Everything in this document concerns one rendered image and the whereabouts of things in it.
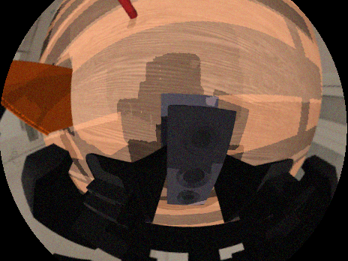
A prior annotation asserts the dark red peg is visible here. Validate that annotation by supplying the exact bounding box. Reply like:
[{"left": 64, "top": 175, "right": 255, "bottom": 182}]
[{"left": 117, "top": 0, "right": 138, "bottom": 19}]

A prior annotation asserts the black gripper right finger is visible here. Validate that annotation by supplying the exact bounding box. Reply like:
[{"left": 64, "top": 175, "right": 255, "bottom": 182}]
[{"left": 214, "top": 155, "right": 294, "bottom": 223}]

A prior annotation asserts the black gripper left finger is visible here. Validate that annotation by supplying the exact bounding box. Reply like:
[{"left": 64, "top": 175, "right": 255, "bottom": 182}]
[{"left": 85, "top": 145, "right": 167, "bottom": 224}]

